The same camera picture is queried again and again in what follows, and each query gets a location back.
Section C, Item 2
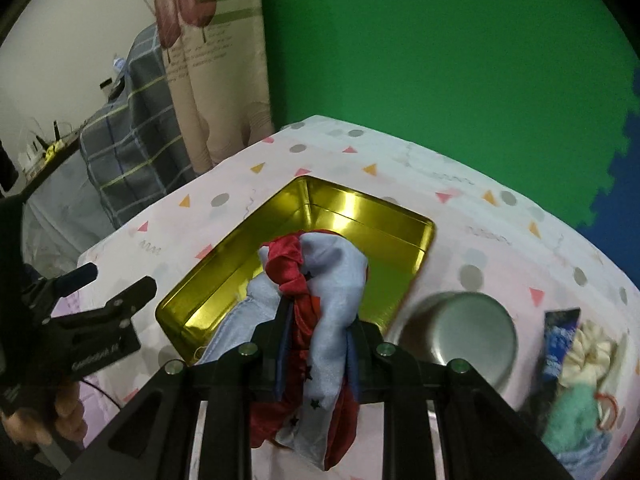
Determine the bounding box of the person's left hand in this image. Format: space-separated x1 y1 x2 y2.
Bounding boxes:
0 379 89 448

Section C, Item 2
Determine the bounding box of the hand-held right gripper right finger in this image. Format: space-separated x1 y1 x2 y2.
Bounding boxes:
346 319 572 480

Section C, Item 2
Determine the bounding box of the silver metal bowl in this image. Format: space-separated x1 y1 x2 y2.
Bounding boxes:
387 291 518 392

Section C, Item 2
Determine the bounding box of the light blue soft cloth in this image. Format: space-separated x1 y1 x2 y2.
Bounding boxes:
552 430 617 480

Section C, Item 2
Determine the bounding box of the grey plaid blanket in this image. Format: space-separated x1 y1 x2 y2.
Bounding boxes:
80 25 199 232

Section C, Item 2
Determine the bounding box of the cluttered dark desk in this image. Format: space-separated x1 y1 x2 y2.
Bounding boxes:
17 72 128 178

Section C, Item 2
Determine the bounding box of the teal fluffy scrunchie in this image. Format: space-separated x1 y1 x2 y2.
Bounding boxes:
542 382 614 456

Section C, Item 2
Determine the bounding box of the dark blue printed packet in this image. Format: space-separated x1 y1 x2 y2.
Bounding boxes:
539 308 582 387

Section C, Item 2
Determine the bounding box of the red and light blue scarf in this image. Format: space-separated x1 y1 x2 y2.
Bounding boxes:
195 230 371 472

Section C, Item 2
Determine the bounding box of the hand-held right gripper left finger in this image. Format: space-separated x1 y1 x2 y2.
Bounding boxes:
65 300 295 480

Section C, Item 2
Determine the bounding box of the pink hair tie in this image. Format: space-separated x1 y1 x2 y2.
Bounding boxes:
594 392 622 429

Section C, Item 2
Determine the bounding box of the gold metal tin box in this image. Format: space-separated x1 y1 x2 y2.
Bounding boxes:
155 176 435 367

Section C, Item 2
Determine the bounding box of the pink patterned tablecloth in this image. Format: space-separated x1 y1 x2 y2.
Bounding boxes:
50 115 640 480

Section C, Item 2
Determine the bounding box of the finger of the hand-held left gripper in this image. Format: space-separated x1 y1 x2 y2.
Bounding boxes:
22 261 99 311
50 275 159 332

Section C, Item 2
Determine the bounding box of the green foam mat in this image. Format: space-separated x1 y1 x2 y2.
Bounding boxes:
255 0 640 227

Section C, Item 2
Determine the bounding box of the blue foam mat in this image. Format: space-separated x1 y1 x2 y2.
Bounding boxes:
575 110 640 292

